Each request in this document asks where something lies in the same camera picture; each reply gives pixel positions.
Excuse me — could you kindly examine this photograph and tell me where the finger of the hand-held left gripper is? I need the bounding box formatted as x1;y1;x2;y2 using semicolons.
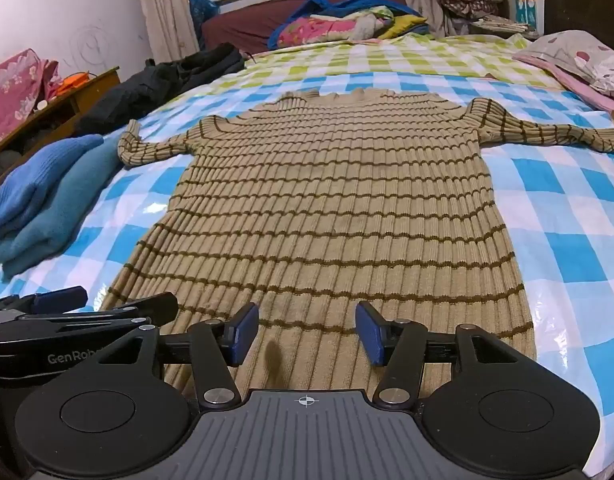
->
0;292;179;342
0;286;88;317

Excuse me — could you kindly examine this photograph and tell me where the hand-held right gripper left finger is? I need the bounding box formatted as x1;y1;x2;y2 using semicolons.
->
94;302;260;411

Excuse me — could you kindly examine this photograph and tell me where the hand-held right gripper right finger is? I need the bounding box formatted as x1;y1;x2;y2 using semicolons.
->
354;301;520;408

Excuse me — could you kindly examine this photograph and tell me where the beige striped ribbed sweater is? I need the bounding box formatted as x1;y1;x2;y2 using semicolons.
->
118;89;614;396

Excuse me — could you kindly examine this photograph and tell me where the blue folded towel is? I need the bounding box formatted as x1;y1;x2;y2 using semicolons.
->
0;139;124;281

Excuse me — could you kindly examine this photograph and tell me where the blue folded sweater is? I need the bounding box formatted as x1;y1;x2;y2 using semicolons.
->
0;134;105;235

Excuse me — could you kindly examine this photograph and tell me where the wooden cabinet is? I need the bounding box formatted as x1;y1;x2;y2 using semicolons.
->
0;66;122;196

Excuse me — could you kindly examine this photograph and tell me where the blue white checked bed sheet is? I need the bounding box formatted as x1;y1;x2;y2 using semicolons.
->
0;67;614;476

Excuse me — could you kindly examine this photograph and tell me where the pink floral cloth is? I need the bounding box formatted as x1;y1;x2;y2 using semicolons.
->
0;49;62;148

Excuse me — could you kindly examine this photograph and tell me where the orange object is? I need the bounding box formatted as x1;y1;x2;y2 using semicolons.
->
54;72;95;97

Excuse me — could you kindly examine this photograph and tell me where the black jacket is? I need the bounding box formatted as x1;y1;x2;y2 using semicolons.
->
77;42;246;137

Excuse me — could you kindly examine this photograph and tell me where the green white checked bed sheet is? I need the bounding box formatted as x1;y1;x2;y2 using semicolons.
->
179;30;563;92

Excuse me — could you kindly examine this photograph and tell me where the dark red sofa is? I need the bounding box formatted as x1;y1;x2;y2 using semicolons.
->
201;0;408;56

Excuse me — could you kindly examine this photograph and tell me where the blue plastic bag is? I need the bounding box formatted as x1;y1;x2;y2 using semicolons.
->
188;0;220;36

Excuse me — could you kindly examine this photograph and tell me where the pink floral quilt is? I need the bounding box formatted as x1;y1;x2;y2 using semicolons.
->
277;16;368;48

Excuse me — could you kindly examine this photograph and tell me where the yellow cloth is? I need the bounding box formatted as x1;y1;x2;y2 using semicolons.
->
382;14;430;40

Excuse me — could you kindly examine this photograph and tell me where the pink blanket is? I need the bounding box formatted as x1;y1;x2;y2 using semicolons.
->
514;52;614;126

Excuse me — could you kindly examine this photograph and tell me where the colourful blanket pile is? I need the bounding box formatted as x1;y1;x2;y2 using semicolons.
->
268;0;423;50

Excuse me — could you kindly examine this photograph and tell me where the stack of papers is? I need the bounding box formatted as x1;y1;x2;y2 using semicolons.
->
470;15;535;36

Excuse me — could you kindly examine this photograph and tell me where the grey dotted pillow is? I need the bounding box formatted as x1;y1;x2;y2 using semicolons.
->
530;30;614;106

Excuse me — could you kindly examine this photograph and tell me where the yellow blue bag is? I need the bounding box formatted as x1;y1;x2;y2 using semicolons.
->
512;0;537;32

